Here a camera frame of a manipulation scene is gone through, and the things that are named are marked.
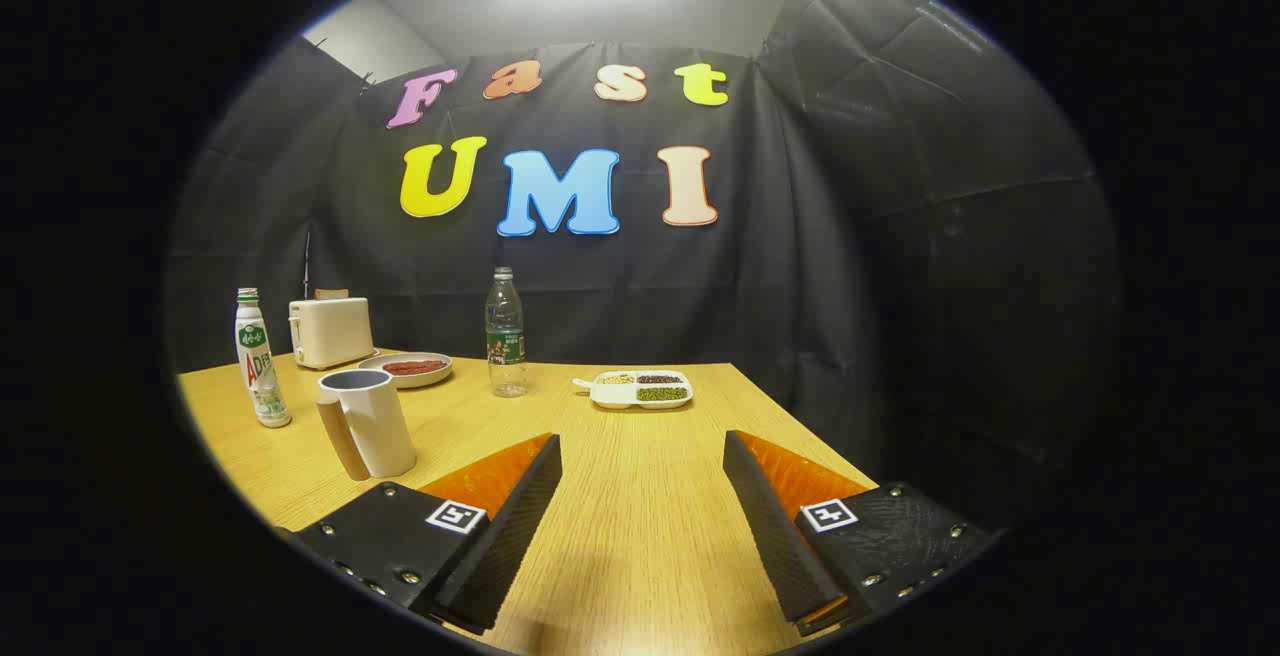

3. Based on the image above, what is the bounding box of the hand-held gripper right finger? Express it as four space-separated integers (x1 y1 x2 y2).
722 430 1006 637

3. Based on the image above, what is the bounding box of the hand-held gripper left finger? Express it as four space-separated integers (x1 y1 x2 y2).
275 433 563 636

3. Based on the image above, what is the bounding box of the white cup wooden handle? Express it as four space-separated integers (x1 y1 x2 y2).
316 368 418 482

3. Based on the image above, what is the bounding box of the white juice bottle green collar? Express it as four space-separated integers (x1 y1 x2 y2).
234 288 293 429

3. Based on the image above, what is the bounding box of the clear plastic water bottle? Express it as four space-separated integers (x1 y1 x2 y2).
485 267 528 399

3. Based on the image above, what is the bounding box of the wooden table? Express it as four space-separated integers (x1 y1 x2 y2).
178 351 881 656

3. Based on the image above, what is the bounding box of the white divided dish with beans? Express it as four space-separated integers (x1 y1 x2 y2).
572 369 694 410

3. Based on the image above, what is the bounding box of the round grey plate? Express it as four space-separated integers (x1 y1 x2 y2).
358 352 453 390

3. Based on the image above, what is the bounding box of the black backdrop cloth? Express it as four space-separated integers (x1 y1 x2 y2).
165 0 1121 537

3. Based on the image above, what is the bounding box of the cream toaster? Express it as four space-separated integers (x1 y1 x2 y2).
289 297 375 371

